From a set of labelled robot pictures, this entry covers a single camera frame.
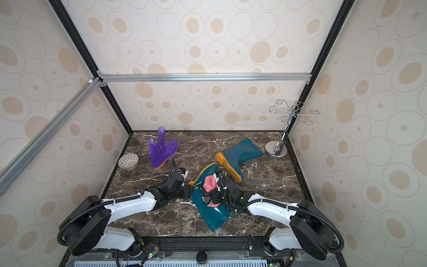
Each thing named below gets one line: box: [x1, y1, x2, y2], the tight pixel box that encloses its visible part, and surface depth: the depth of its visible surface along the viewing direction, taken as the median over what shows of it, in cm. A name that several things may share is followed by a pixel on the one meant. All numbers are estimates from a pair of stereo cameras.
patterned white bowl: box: [117, 152, 139, 170], surface depth 102 cm
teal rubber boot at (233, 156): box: [215, 137, 264, 184], surface depth 105 cm
